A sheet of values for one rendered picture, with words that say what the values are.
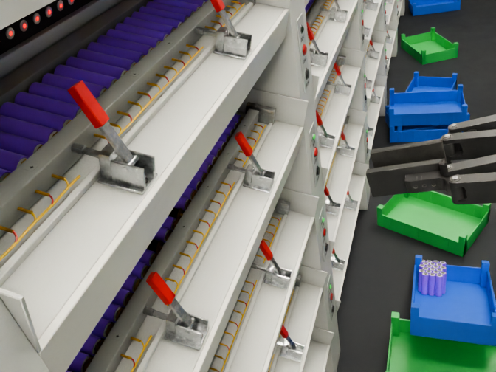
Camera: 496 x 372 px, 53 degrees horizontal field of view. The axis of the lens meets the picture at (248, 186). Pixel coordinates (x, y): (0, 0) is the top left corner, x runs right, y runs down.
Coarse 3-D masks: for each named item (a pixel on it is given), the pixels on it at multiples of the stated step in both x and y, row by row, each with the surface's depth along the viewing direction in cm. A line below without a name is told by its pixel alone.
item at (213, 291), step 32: (256, 96) 84; (256, 128) 83; (288, 128) 84; (288, 160) 77; (224, 192) 70; (256, 192) 71; (224, 224) 65; (256, 224) 66; (192, 256) 60; (224, 256) 61; (192, 288) 57; (224, 288) 57; (160, 320) 53; (224, 320) 56; (128, 352) 50; (160, 352) 50; (192, 352) 51
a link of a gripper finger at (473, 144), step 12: (468, 132) 48; (480, 132) 47; (492, 132) 46; (444, 144) 48; (468, 144) 47; (480, 144) 47; (492, 144) 46; (456, 156) 49; (468, 156) 48; (480, 156) 48
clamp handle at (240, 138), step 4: (240, 132) 68; (236, 136) 67; (240, 136) 68; (236, 140) 68; (240, 140) 68; (244, 140) 68; (240, 144) 68; (244, 144) 68; (248, 144) 69; (244, 148) 68; (248, 148) 69; (244, 152) 69; (248, 152) 68; (248, 156) 69; (252, 156) 69; (252, 160) 69; (256, 160) 70; (252, 164) 70; (256, 164) 70; (256, 168) 70; (260, 168) 70; (256, 172) 71; (260, 172) 70
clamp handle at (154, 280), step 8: (152, 272) 48; (152, 280) 47; (160, 280) 48; (152, 288) 48; (160, 288) 48; (168, 288) 49; (160, 296) 48; (168, 296) 49; (168, 304) 49; (176, 304) 50; (176, 312) 50; (184, 312) 50; (184, 320) 50; (192, 320) 51
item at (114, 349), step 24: (216, 168) 70; (216, 192) 68; (192, 216) 62; (216, 216) 65; (168, 240) 59; (168, 264) 56; (144, 288) 53; (120, 336) 49; (96, 360) 46; (120, 360) 49
